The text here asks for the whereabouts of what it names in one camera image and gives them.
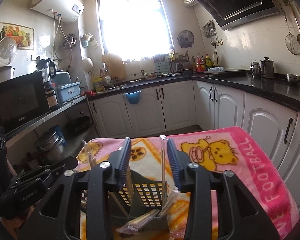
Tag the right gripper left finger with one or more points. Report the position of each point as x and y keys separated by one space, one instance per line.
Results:
x=57 y=216

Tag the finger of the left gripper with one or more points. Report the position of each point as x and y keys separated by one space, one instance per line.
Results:
x=68 y=163

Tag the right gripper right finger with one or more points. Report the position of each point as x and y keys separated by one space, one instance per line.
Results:
x=240 y=216

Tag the chopsticks pair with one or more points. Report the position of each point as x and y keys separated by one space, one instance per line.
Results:
x=163 y=140
x=172 y=198
x=133 y=227
x=129 y=185
x=90 y=155

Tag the dark green utensil basket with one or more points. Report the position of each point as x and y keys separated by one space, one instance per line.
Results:
x=123 y=207

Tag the stacked steel pots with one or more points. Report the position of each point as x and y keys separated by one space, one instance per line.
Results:
x=50 y=146

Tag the black microwave oven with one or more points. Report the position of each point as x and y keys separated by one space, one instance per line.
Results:
x=22 y=100

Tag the blue plastic box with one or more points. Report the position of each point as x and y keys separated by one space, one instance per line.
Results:
x=68 y=92

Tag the blue hanging bin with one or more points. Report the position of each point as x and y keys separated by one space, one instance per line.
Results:
x=133 y=97

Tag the black blender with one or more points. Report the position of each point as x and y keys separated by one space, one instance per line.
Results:
x=48 y=70

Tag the wooden cutting board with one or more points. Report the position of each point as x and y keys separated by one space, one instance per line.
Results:
x=115 y=66

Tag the red sauce bottle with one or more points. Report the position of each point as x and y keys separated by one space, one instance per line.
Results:
x=200 y=63

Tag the steel kettle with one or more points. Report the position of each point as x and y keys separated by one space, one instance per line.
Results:
x=255 y=69

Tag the dark metal canister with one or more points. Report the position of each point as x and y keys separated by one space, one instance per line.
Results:
x=267 y=68

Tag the fruit picture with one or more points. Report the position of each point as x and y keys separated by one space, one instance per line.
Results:
x=22 y=35

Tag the steel bowl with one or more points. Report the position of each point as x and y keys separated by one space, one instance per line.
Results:
x=293 y=79

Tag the white water heater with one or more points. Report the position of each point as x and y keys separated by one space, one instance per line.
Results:
x=67 y=10

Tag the black range hood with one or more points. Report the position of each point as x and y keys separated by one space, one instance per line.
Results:
x=232 y=13

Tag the wall exhaust fan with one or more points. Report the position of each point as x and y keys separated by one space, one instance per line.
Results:
x=186 y=39

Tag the wire skimmer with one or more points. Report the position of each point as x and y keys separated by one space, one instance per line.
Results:
x=291 y=41

